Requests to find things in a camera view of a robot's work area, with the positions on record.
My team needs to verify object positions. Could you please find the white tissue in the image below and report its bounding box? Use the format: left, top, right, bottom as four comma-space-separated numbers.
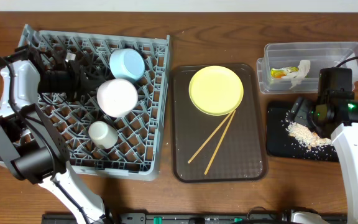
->
289, 60, 311, 89

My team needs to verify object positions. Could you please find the pink bowl with rice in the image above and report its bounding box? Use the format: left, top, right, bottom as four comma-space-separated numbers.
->
96, 78, 138, 118

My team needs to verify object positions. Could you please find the green snack wrapper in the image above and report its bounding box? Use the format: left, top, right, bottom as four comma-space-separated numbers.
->
270, 67, 299, 78

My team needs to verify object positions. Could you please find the light blue bowl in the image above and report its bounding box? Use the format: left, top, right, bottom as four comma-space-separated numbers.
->
109, 49, 145, 83

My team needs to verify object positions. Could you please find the white plastic cup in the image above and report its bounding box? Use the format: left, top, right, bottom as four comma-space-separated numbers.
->
88, 121, 118, 149

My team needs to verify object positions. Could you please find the wooden chopstick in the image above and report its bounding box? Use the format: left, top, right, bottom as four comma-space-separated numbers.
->
187, 112, 232, 164
204, 110, 236, 175

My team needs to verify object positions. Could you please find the yellow round plate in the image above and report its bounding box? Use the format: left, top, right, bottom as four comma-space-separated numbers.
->
188, 65, 244, 116

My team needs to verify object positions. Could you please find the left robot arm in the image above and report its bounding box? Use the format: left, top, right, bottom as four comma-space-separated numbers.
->
0, 45, 113, 223

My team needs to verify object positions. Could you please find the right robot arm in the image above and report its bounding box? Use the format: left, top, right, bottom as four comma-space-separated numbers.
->
289, 67, 358, 223

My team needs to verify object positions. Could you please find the black waste tray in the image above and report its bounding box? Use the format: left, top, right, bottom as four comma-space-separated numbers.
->
267, 101, 339, 162

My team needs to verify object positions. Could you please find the clear plastic waste bin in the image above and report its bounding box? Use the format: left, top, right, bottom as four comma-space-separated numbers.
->
257, 42, 358, 94

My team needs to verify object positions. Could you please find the grey plastic dishwasher rack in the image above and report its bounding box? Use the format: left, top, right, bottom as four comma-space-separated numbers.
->
0, 26, 170, 181

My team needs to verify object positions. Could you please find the spilled rice pile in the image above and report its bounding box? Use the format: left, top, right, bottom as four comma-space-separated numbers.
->
280, 113, 333, 152

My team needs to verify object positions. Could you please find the brown plastic serving tray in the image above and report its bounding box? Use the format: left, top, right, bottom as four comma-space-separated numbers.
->
170, 63, 267, 183

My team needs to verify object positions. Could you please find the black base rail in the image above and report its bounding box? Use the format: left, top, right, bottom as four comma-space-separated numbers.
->
41, 207, 347, 224

